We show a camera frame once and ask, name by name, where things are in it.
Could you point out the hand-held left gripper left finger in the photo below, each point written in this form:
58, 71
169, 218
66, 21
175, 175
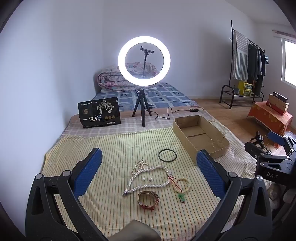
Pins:
89, 171

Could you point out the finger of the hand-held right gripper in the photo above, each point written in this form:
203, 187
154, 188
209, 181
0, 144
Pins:
276, 137
254, 150

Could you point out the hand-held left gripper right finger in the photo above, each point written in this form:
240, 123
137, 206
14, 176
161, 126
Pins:
210, 176

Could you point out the cardboard box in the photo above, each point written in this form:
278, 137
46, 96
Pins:
196, 136

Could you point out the thin pearl strand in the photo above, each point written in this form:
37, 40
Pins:
138, 165

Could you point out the orange cloth covered table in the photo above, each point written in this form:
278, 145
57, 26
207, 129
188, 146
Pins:
268, 118

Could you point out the pale fuzzy cloth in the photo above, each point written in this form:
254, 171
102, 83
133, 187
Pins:
274, 193

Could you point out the light wooden box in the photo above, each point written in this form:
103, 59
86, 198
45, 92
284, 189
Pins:
277, 106

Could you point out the yellow striped cloth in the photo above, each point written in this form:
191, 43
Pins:
111, 143

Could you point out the dark flat box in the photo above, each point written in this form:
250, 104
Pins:
280, 96

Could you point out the dark thin bangle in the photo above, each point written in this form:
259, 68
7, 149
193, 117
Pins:
159, 155

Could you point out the yellow box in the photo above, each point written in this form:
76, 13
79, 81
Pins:
245, 88

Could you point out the black snack bag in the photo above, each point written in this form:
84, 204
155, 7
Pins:
99, 113

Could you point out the pink checked bedsheet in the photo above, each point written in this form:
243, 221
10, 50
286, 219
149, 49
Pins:
157, 124

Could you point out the window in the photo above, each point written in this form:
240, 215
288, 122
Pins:
290, 62

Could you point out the dark hanging jacket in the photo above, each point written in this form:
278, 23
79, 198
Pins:
262, 62

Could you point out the beige cloth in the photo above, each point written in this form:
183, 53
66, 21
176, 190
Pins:
136, 231

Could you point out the grey hanging coat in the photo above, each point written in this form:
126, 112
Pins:
252, 60

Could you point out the black mini tripod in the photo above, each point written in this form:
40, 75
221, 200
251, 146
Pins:
141, 102

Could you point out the striped hanging towel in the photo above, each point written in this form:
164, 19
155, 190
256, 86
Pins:
240, 55

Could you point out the black metal clothes rack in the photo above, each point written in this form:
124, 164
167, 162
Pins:
231, 58

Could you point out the blue patterned bedsheet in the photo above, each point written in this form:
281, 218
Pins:
161, 95

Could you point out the folded floral quilt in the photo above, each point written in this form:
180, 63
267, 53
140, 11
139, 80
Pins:
108, 78

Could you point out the black phone holder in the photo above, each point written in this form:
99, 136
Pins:
145, 60

